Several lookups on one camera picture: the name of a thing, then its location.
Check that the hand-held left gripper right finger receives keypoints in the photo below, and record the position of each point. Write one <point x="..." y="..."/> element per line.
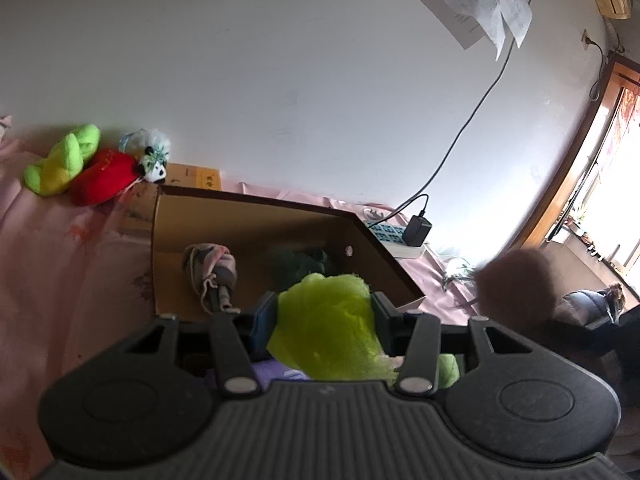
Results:
<point x="386" y="321"/>

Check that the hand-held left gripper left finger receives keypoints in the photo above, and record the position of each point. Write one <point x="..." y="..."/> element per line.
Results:
<point x="263" y="324"/>

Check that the bright green plush toy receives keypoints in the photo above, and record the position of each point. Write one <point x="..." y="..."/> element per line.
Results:
<point x="325" y="327"/>

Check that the brown cardboard box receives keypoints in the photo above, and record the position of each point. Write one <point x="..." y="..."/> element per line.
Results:
<point x="260" y="225"/>

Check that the dark green plush toy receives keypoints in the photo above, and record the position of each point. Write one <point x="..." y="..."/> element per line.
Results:
<point x="300" y="265"/>

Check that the pink grey cloth toy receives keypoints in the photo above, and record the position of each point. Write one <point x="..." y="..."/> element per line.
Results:
<point x="212" y="265"/>

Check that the white power strip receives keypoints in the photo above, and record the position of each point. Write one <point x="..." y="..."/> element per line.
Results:
<point x="387" y="237"/>

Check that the black charger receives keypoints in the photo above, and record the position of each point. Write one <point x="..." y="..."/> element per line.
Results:
<point x="418" y="230"/>

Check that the brown fuzzy ball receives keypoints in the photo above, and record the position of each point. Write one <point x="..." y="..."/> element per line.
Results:
<point x="517" y="290"/>

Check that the yellow flat box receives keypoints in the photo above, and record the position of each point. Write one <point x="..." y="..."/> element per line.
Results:
<point x="192" y="176"/>

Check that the panda plush toy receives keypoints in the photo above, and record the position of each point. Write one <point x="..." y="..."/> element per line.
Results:
<point x="154" y="162"/>

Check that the pink floral bed sheet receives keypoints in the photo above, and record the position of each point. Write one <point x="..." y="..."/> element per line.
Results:
<point x="65" y="280"/>

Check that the dark jacket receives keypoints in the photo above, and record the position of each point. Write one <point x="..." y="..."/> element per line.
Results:
<point x="595" y="310"/>

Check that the red plush toy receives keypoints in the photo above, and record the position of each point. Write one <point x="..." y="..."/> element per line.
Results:
<point x="102" y="175"/>

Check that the green yellow plush toy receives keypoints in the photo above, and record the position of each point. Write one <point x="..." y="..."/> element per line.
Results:
<point x="57" y="167"/>

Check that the wooden window frame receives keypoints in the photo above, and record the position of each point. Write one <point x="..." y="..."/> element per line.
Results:
<point x="575" y="170"/>

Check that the paper sheets on wall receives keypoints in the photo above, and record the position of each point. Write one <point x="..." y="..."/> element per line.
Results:
<point x="475" y="0"/>

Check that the wall socket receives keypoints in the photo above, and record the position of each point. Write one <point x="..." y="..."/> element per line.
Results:
<point x="587" y="40"/>

